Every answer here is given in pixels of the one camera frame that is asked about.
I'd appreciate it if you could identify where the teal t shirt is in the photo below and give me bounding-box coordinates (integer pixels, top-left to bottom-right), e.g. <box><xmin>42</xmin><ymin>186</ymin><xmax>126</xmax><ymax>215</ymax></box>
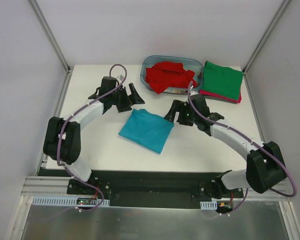
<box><xmin>118</xmin><ymin>108</ymin><xmax>174</xmax><ymax>154</ymax></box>

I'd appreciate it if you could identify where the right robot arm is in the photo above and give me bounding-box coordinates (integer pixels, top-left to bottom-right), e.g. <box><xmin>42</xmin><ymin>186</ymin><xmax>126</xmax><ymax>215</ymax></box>
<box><xmin>164</xmin><ymin>94</ymin><xmax>287</xmax><ymax>198</ymax></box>

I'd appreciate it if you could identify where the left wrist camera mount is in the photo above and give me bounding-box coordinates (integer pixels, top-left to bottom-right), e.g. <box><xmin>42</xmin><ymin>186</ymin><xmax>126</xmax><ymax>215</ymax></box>
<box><xmin>116</xmin><ymin>75</ymin><xmax>124</xmax><ymax>82</ymax></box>

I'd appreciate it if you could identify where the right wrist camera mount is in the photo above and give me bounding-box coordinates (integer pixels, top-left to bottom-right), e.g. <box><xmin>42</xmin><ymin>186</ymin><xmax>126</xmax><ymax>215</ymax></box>
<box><xmin>188</xmin><ymin>86</ymin><xmax>198</xmax><ymax>96</ymax></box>

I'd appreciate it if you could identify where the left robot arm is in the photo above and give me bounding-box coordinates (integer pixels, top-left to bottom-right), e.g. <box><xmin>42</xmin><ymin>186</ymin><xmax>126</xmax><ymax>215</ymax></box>
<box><xmin>43</xmin><ymin>75</ymin><xmax>145</xmax><ymax>195</ymax></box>

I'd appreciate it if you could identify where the left aluminium table rail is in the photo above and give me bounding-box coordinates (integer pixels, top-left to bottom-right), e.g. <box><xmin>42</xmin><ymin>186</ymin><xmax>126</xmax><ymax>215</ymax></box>
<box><xmin>34</xmin><ymin>66</ymin><xmax>74</xmax><ymax>176</ymax></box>

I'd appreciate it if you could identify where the folded pink t shirt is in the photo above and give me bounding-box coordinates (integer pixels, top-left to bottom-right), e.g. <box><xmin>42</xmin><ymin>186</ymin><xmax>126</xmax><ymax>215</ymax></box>
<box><xmin>199</xmin><ymin>66</ymin><xmax>242</xmax><ymax>104</ymax></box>

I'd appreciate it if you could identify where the right aluminium frame post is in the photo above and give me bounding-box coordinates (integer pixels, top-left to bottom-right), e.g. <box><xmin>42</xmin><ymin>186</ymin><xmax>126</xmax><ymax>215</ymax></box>
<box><xmin>243</xmin><ymin>0</ymin><xmax>293</xmax><ymax>75</ymax></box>

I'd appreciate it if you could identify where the aluminium table rail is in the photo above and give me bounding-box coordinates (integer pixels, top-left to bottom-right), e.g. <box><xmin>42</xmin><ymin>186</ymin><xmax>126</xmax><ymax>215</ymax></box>
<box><xmin>34</xmin><ymin>66</ymin><xmax>74</xmax><ymax>176</ymax></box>
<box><xmin>242</xmin><ymin>75</ymin><xmax>265</xmax><ymax>142</ymax></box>

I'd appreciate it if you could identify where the left white cable duct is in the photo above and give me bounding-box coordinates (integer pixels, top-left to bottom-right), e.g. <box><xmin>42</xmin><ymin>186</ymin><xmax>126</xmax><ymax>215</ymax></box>
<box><xmin>32</xmin><ymin>196</ymin><xmax>110</xmax><ymax>208</ymax></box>

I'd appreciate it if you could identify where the left aluminium frame post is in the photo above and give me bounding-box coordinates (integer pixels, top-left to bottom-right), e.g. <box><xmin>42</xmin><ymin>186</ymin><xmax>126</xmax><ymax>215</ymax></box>
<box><xmin>27</xmin><ymin>0</ymin><xmax>70</xmax><ymax>73</ymax></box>

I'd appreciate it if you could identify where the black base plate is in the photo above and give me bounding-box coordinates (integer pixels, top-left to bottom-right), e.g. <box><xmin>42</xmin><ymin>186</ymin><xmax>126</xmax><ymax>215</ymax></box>
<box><xmin>37</xmin><ymin>168</ymin><xmax>248</xmax><ymax>210</ymax></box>

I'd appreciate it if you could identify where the clear blue plastic bin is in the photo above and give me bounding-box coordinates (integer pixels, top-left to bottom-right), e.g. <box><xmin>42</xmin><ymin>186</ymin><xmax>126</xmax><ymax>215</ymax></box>
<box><xmin>140</xmin><ymin>55</ymin><xmax>204</xmax><ymax>94</ymax></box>

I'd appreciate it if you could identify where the aluminium frame post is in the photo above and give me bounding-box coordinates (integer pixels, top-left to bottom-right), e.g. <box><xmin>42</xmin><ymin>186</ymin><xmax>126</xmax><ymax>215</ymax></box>
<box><xmin>243</xmin><ymin>0</ymin><xmax>293</xmax><ymax>75</ymax></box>
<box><xmin>27</xmin><ymin>0</ymin><xmax>70</xmax><ymax>73</ymax></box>

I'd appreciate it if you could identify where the white cable duct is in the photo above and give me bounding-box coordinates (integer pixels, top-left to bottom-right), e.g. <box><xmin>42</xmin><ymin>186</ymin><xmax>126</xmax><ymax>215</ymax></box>
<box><xmin>200</xmin><ymin>200</ymin><xmax>218</xmax><ymax>211</ymax></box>
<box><xmin>32</xmin><ymin>196</ymin><xmax>110</xmax><ymax>208</ymax></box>

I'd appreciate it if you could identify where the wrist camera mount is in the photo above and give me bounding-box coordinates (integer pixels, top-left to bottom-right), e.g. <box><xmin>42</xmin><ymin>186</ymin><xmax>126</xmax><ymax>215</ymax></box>
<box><xmin>116</xmin><ymin>75</ymin><xmax>124</xmax><ymax>82</ymax></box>
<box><xmin>188</xmin><ymin>86</ymin><xmax>198</xmax><ymax>96</ymax></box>

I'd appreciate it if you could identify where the right aluminium table rail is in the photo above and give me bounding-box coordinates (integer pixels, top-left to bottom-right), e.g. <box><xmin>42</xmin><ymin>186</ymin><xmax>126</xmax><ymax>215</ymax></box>
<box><xmin>242</xmin><ymin>75</ymin><xmax>265</xmax><ymax>142</ymax></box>

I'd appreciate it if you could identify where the right white cable duct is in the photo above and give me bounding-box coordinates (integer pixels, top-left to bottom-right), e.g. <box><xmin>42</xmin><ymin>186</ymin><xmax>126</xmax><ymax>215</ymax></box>
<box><xmin>200</xmin><ymin>200</ymin><xmax>218</xmax><ymax>211</ymax></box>

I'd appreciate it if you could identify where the folded green t shirt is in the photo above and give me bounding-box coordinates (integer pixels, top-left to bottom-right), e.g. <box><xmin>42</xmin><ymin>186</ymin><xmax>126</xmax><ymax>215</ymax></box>
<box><xmin>201</xmin><ymin>61</ymin><xmax>243</xmax><ymax>101</ymax></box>

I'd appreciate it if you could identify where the red t shirt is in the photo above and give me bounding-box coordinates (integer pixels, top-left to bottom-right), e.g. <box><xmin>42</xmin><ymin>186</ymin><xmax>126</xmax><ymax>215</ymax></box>
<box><xmin>145</xmin><ymin>61</ymin><xmax>199</xmax><ymax>94</ymax></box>

